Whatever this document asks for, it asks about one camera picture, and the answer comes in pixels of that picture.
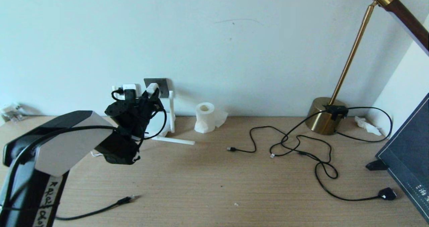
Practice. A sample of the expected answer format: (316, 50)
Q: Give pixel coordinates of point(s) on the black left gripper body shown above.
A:
(132, 114)

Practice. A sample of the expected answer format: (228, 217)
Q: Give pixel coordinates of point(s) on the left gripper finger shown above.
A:
(146, 96)
(159, 103)

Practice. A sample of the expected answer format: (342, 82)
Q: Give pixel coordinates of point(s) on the white router with antennas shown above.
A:
(172, 116)

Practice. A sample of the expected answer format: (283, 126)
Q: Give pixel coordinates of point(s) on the white toilet paper roll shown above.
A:
(205, 119)

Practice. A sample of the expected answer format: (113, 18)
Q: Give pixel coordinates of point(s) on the white plastic wrapped item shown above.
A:
(12, 111)

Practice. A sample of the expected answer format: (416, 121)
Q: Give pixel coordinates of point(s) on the brass desk lamp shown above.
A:
(320, 118)

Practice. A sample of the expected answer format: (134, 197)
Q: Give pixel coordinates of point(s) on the crumpled white tissue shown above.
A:
(367, 126)

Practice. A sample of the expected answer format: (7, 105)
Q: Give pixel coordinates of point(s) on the dark framed board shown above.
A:
(409, 153)

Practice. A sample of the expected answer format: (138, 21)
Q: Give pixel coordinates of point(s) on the grey wall socket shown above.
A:
(164, 86)

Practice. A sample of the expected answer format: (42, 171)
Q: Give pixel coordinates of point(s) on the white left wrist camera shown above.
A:
(131, 87)

